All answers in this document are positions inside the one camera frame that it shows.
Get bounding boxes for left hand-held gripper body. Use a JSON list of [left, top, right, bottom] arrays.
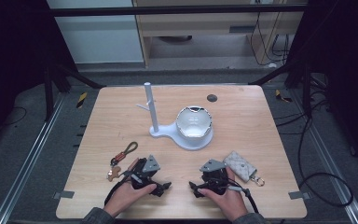
[[124, 154, 164, 196]]

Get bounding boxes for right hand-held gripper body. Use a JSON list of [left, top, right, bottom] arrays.
[[199, 159, 231, 195]]

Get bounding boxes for grey patterned key pouch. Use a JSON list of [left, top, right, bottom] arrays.
[[223, 150, 266, 188]]

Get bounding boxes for rope keychain with gingerbread charm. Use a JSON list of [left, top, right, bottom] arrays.
[[106, 141, 139, 182]]

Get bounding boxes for white bowl with silver rim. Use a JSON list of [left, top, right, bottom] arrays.
[[175, 105, 213, 140]]

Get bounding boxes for white key stand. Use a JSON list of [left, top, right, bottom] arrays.
[[135, 81, 214, 151]]

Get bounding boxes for person's left hand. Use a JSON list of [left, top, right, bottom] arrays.
[[103, 158, 158, 218]]

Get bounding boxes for person's right hand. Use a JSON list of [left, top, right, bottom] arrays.
[[198, 166, 250, 222]]

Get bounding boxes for black yellow tape strip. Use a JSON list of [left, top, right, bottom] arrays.
[[274, 89, 293, 104]]

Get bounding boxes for black metal stand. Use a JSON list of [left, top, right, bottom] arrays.
[[43, 62, 105, 122], [248, 59, 312, 117]]

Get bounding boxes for white cabinet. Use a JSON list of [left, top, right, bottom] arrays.
[[46, 0, 145, 64]]

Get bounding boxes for black horizontal bar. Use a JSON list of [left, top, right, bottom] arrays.
[[48, 4, 307, 17]]

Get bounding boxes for dark curtain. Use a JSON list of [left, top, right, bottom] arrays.
[[0, 0, 78, 157], [287, 0, 358, 172]]

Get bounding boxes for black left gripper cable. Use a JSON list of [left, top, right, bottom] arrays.
[[104, 170, 134, 206]]

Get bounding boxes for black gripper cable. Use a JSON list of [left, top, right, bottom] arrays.
[[104, 170, 134, 206], [227, 183, 259, 215]]

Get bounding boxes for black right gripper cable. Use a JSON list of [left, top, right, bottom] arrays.
[[227, 183, 259, 215]]

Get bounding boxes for black floor cable loop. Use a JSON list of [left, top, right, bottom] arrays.
[[273, 92, 354, 208]]

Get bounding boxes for grey table bracket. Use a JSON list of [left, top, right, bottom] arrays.
[[288, 190, 311, 201], [53, 190, 76, 200]]

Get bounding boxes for yellow-handled tool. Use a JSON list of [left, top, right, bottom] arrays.
[[76, 91, 88, 109]]

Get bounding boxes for metal floor rail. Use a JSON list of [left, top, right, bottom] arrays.
[[0, 96, 66, 224], [292, 90, 358, 224]]

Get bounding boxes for black hanging desk cables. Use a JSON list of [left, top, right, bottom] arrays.
[[250, 12, 290, 67]]

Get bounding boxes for thin black floor cable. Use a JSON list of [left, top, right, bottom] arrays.
[[0, 106, 28, 127]]

